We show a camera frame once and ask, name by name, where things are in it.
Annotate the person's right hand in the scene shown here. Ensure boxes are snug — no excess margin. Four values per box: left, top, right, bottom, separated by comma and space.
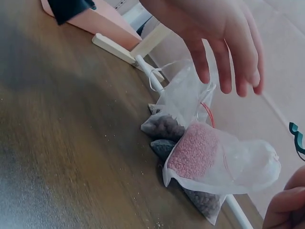
263, 164, 305, 229

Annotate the person's left hand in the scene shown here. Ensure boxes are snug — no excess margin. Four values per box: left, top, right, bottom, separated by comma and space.
139, 0, 264, 97

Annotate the empty white mesh bag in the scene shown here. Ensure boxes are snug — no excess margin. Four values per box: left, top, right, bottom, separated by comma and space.
149, 59, 217, 128

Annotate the white rod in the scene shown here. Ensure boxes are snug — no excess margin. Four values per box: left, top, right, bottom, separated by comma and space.
135, 55, 254, 229

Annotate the mesh bag of brown pellets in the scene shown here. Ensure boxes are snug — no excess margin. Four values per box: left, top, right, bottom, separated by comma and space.
140, 114, 187, 142
182, 178, 227, 220

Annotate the mesh bag of pink pellets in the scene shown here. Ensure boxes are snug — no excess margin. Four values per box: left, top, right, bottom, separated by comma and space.
162, 122, 282, 194

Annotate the mesh bag of grey pellets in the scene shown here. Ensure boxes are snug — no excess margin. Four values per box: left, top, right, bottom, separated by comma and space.
150, 139, 178, 163

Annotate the wooden stand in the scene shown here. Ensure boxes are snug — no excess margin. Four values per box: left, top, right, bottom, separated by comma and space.
91, 23, 168, 83

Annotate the pink box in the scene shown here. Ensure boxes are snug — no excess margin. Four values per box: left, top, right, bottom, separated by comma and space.
40, 0, 143, 49

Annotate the black flat object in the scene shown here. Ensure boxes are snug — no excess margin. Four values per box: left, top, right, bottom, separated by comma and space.
48, 0, 96, 26

